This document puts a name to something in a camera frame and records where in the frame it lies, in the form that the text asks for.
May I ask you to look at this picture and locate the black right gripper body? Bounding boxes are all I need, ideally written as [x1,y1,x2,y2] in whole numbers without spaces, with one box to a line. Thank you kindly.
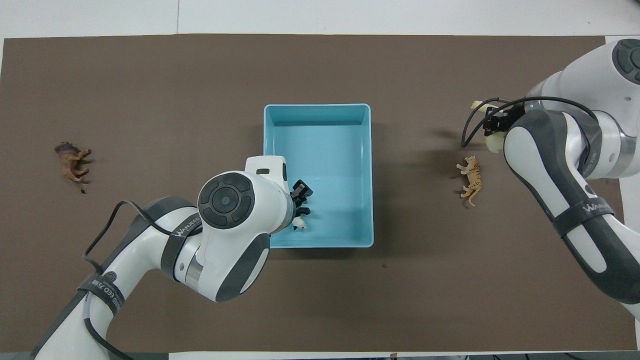
[500,107,526,133]

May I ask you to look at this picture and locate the cream horse toy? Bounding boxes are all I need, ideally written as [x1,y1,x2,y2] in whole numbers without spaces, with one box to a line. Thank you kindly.
[471,100,506,154]

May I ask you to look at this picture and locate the orange striped tiger toy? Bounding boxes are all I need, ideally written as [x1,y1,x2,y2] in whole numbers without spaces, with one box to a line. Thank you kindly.
[455,155,484,207]

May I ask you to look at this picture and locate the brown lion toy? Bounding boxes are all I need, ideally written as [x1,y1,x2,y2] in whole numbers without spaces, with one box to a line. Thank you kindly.
[54,142,92,194]

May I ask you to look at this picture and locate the light blue storage box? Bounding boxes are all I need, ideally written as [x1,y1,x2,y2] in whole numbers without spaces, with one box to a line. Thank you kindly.
[262,103,375,249]

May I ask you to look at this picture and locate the brown table mat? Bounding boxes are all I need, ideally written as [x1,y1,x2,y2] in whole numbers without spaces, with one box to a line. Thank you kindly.
[0,34,638,353]

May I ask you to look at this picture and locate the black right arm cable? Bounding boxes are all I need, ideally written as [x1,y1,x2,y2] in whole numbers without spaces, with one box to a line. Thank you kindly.
[461,96,601,148]

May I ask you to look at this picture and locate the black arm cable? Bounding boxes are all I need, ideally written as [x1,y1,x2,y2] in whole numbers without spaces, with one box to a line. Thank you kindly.
[461,96,601,148]
[82,200,203,360]

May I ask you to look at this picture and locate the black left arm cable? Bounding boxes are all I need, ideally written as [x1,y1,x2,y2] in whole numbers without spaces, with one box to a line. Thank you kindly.
[82,200,203,360]

